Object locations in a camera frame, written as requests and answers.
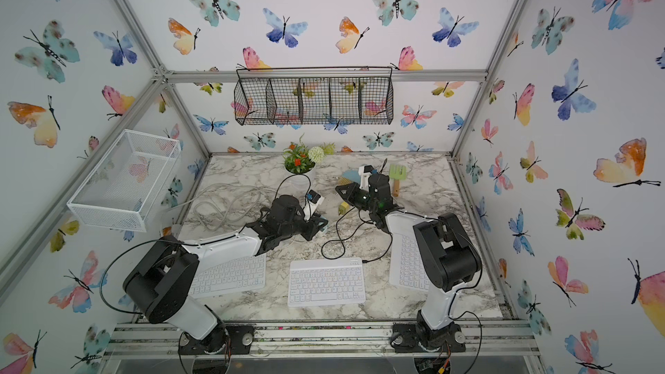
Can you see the white mesh wall basket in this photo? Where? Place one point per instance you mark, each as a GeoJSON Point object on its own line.
{"type": "Point", "coordinates": [129, 179]}

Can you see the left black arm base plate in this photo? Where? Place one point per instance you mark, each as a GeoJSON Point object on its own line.
{"type": "Point", "coordinates": [229, 340]}

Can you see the white potted flower plant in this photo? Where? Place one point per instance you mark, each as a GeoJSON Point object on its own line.
{"type": "Point", "coordinates": [301, 159]}

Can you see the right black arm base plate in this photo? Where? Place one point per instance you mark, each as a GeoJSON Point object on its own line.
{"type": "Point", "coordinates": [417, 337]}

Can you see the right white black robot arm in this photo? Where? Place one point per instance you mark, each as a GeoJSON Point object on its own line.
{"type": "Point", "coordinates": [450, 259]}

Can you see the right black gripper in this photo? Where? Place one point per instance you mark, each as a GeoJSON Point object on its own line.
{"type": "Point", "coordinates": [351, 194]}

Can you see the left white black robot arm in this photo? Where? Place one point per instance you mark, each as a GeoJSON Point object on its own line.
{"type": "Point", "coordinates": [160, 283]}

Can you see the black wire wall basket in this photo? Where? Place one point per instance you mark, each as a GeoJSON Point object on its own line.
{"type": "Point", "coordinates": [314, 96]}

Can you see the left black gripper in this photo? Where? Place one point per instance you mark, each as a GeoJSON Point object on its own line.
{"type": "Point", "coordinates": [313, 228]}

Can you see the white wireless keyboard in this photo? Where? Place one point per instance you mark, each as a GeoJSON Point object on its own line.
{"type": "Point", "coordinates": [407, 269]}
{"type": "Point", "coordinates": [326, 283]}
{"type": "Point", "coordinates": [236, 276]}

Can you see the yellow plug adapter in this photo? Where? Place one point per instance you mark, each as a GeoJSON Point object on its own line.
{"type": "Point", "coordinates": [343, 208]}

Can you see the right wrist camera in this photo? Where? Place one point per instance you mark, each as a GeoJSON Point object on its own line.
{"type": "Point", "coordinates": [365, 172]}

